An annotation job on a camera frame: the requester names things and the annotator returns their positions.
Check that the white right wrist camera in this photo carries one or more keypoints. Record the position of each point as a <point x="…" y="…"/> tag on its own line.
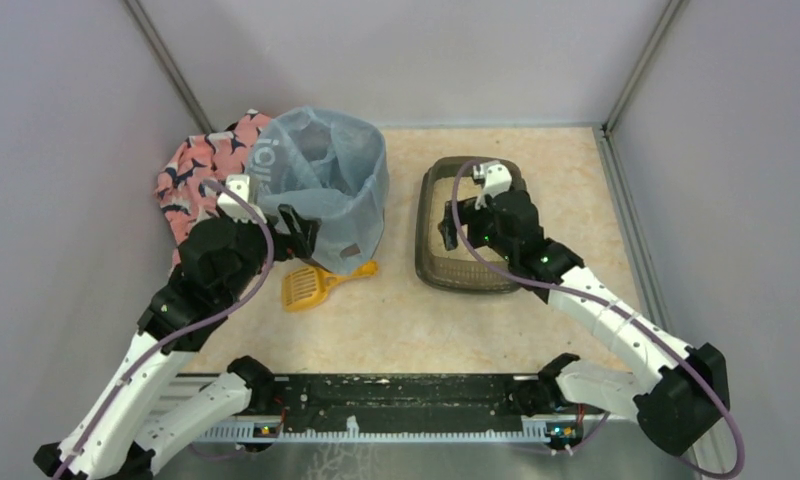
<point x="493" y="178"/>

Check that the pink patterned cloth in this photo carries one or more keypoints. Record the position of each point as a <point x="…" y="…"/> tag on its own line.
<point x="181" y="193"/>

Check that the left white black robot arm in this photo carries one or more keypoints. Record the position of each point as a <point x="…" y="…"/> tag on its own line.
<point x="222" y="263"/>

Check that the blue plastic trash bag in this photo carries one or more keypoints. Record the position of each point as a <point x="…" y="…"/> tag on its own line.
<point x="329" y="166"/>

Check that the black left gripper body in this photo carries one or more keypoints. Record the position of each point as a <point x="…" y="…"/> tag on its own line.
<point x="291" y="230"/>

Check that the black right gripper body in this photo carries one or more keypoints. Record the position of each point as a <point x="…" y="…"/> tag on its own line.
<point x="466" y="216"/>

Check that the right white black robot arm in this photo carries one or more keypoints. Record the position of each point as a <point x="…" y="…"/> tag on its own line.
<point x="674" y="391"/>

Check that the yellow plastic litter scoop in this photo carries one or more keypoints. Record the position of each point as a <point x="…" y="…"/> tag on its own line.
<point x="307" y="287"/>

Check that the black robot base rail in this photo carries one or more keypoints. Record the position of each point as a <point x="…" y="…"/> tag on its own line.
<point x="413" y="408"/>

